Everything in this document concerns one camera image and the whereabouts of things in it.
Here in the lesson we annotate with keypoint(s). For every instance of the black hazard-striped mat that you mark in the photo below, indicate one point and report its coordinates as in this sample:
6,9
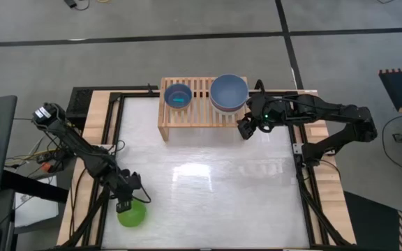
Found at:
372,223

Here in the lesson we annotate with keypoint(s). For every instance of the small green bowl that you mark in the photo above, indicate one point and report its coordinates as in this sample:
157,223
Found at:
133,218

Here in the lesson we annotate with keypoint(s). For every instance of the black aluminium table frame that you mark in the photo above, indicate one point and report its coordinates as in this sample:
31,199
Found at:
300,174

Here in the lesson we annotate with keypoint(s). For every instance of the white paper sheet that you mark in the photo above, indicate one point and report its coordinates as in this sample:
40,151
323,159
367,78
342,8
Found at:
33,209

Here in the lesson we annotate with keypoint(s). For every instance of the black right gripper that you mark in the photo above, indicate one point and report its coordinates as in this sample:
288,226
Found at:
265,111

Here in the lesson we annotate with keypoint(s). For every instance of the large blue bowl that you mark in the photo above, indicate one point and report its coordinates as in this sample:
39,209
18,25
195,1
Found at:
229,91

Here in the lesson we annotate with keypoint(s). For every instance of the black power strip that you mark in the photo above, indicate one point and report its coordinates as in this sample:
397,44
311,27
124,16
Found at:
51,157

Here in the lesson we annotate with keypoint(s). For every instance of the pink plastic bowl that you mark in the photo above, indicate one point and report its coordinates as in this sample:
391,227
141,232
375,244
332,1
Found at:
229,110

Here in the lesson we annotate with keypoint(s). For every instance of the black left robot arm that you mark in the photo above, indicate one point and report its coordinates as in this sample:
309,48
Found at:
82,150

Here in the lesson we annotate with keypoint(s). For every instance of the wooden slatted shelf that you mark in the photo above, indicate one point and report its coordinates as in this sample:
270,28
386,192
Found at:
201,115

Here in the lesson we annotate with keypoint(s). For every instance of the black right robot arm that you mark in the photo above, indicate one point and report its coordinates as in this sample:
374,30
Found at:
344,115

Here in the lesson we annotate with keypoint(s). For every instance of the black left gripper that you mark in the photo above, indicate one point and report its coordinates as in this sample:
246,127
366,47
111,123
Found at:
126,184

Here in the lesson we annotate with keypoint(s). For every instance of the black foam pad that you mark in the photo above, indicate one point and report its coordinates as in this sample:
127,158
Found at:
79,102

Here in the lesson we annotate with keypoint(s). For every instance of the teal plastic bowl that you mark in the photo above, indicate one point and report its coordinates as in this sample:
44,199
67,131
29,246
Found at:
178,96

